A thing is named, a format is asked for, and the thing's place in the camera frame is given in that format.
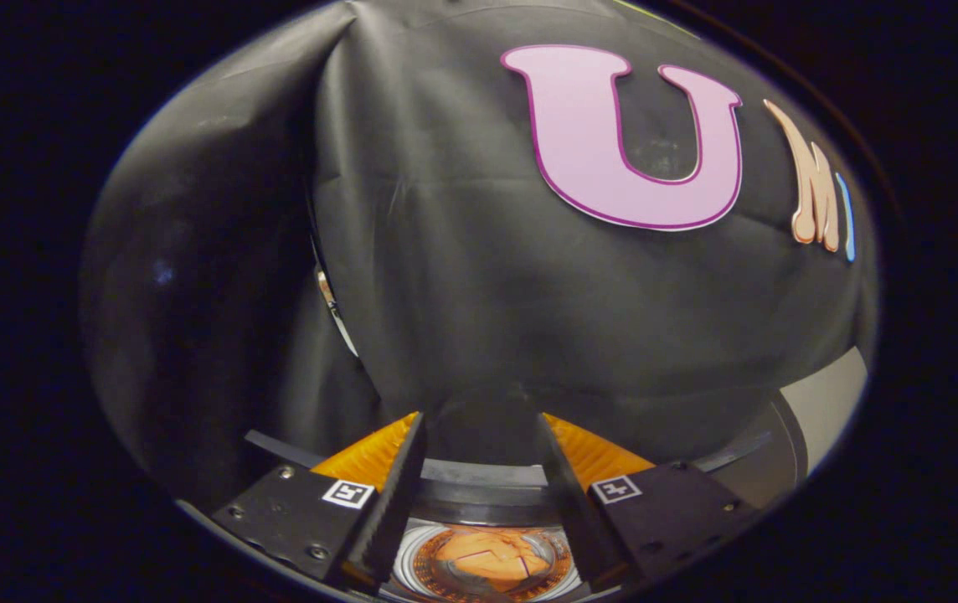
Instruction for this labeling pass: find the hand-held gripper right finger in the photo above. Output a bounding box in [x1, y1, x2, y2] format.
[536, 412, 760, 587]

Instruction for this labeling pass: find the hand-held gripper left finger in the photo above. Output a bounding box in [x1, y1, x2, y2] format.
[211, 410, 428, 585]

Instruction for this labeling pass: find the orange polo shirt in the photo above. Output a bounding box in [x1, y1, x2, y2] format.
[433, 532, 551, 587]

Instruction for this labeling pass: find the black backdrop cloth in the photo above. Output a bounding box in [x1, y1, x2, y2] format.
[81, 4, 878, 503]

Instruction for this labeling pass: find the white door cabinet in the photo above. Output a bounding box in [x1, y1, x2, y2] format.
[713, 348, 869, 503]

